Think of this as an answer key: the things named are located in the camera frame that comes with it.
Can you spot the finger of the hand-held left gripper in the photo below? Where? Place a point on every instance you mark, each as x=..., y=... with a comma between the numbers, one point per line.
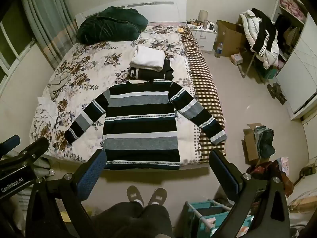
x=34, y=145
x=11, y=140

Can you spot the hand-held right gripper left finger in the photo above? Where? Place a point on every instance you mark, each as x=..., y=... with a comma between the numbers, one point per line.
x=91, y=176

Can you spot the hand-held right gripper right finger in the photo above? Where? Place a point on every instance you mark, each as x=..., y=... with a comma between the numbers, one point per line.
x=224, y=174

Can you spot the striped knit sweater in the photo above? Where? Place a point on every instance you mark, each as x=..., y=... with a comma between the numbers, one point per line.
x=141, y=129

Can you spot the clothes heap on shelf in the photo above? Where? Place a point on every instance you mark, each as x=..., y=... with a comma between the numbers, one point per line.
x=247, y=27

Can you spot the small cardboard box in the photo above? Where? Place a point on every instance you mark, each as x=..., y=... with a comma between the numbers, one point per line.
x=250, y=143

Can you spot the red patterned cloth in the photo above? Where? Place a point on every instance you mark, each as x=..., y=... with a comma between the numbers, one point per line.
x=270, y=171

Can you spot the grey slipper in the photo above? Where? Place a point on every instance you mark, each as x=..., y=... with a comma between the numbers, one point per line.
x=158, y=195
x=135, y=194

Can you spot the person's left leg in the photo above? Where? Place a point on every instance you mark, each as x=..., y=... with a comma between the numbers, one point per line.
x=116, y=218

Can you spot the person's leg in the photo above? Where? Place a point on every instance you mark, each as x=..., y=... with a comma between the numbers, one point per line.
x=154, y=219
x=116, y=218

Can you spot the folded blue jeans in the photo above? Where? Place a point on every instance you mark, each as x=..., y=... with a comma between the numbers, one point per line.
x=266, y=141

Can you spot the dotted white bed sheet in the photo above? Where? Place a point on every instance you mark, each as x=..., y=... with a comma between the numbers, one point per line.
x=188, y=133

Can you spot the teal storage rack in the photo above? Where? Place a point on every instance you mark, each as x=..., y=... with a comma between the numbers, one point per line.
x=198, y=224

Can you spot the person's right leg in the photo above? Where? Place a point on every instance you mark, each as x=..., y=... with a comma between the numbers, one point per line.
x=154, y=219

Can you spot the brown checkered blanket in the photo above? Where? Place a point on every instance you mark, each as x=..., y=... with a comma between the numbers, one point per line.
x=205, y=86

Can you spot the floral bed blanket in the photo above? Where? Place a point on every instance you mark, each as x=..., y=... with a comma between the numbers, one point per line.
x=81, y=62

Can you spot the dark shoes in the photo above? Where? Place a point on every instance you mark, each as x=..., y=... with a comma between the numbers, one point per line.
x=277, y=93

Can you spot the metal chair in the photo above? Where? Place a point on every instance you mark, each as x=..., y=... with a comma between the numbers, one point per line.
x=245, y=67

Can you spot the green storage box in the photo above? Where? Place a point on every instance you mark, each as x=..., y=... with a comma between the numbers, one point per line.
x=270, y=72

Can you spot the pink tissue pack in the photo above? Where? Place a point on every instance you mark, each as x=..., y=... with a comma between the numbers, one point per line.
x=236, y=59

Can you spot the folded black printed garment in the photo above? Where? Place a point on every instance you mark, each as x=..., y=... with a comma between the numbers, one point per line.
x=151, y=75

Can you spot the clear water bottle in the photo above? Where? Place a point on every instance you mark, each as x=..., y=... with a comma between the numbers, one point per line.
x=219, y=49

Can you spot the pale green curtain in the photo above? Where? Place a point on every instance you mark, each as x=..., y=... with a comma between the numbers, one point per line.
x=44, y=17

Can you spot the folded white garment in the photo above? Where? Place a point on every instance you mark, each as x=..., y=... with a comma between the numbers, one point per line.
x=148, y=57

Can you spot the white nightstand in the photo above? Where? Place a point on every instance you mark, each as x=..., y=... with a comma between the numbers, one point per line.
x=205, y=39

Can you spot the large open cardboard box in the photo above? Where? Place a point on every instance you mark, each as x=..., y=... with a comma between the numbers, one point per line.
x=230, y=37

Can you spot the dark green blanket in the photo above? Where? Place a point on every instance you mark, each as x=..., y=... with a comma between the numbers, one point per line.
x=109, y=24

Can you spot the black jacket with white stripes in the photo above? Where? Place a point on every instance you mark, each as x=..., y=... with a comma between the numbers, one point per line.
x=267, y=32

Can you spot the dark mug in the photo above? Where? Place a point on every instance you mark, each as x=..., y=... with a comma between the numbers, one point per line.
x=211, y=26

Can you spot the yellow small box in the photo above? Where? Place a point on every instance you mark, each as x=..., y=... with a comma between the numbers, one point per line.
x=180, y=29

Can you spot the beige table lamp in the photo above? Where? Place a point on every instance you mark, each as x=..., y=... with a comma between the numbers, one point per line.
x=203, y=15

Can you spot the white bed headboard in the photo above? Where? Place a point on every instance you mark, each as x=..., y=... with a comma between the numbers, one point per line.
x=158, y=12

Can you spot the pink quilt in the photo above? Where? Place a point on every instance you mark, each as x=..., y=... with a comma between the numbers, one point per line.
x=293, y=6

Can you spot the window with white frame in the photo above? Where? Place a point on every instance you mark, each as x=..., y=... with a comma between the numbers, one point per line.
x=14, y=49

